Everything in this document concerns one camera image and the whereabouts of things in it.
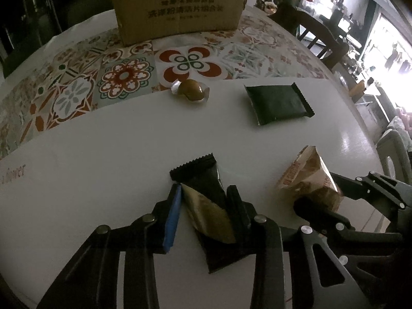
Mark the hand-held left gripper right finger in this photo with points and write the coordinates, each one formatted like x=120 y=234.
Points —
x=236 y=209

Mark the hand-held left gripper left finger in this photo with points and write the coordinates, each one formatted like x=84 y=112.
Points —
x=172 y=222

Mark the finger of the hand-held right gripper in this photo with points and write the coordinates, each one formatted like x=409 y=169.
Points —
x=318 y=212
x=379 y=185

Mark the black and gold snack packet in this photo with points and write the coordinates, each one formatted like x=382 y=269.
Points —
x=206 y=183

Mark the brown snack packet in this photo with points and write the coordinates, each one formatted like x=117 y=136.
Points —
x=305 y=173

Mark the brown cardboard box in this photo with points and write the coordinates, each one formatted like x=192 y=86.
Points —
x=180 y=22

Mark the white plastic chair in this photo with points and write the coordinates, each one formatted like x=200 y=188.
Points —
x=391 y=148

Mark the dark green snack packet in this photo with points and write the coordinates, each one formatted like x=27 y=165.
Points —
x=276 y=103

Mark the round golden wrapped candy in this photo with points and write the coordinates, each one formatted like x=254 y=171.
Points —
x=192 y=90

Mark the patterned tile-print table mat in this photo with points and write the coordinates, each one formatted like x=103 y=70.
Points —
x=77 y=93

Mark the dark wooden chair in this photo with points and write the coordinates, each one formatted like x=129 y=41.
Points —
x=322 y=35

